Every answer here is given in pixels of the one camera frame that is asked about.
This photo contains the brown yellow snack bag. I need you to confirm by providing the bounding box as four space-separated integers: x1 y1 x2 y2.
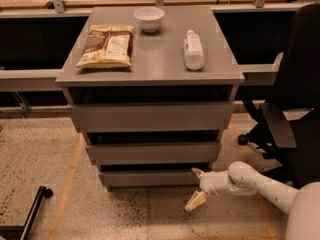
76 25 135 68

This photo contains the clear plastic bottle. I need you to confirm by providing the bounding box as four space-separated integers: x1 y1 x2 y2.
183 30 205 71

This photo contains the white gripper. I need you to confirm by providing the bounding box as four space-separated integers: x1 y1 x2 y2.
184 167 230 212

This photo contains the white bowl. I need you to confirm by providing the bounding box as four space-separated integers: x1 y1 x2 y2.
134 7 165 32

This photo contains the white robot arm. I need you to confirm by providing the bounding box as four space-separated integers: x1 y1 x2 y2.
185 161 320 240

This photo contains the grey drawer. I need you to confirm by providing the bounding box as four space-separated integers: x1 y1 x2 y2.
99 170 199 188
86 142 221 165
71 102 234 132

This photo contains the black wheeled stand leg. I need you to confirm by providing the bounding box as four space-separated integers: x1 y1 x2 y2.
0 186 53 240

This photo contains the grey bottom drawer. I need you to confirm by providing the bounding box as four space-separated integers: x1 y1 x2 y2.
99 170 199 188

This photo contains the black office chair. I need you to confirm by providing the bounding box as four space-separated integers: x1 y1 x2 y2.
238 3 320 189

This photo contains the grey middle drawer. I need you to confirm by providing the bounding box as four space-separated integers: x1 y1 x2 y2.
86 142 221 165

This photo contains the grey drawer cabinet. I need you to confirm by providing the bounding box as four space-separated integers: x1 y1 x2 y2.
56 6 244 175

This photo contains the grey top drawer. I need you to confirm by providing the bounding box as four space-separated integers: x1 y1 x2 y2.
71 102 234 132

